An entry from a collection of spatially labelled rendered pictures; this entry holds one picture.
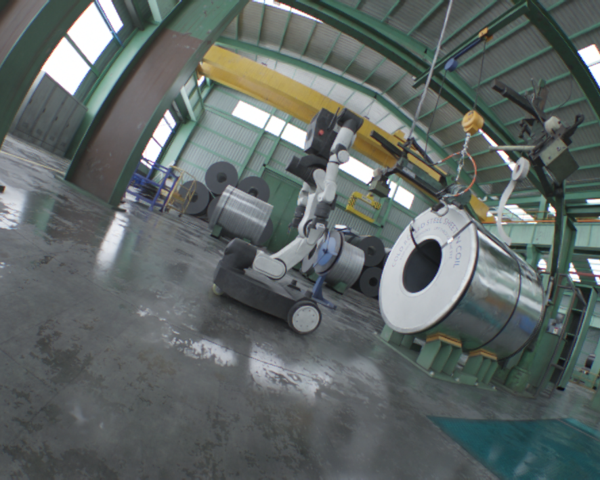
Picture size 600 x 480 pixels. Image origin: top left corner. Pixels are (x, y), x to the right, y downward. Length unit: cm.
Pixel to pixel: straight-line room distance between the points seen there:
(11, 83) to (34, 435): 171
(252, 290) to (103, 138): 291
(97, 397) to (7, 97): 165
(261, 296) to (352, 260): 581
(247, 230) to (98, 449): 644
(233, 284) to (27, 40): 187
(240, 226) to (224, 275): 512
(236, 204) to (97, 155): 389
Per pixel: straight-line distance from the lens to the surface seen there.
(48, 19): 196
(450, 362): 257
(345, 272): 728
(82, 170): 393
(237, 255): 172
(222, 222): 680
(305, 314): 167
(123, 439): 55
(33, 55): 196
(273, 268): 174
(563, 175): 199
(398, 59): 473
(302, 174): 184
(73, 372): 66
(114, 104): 403
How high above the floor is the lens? 40
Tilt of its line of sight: 3 degrees up
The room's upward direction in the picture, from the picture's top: 25 degrees clockwise
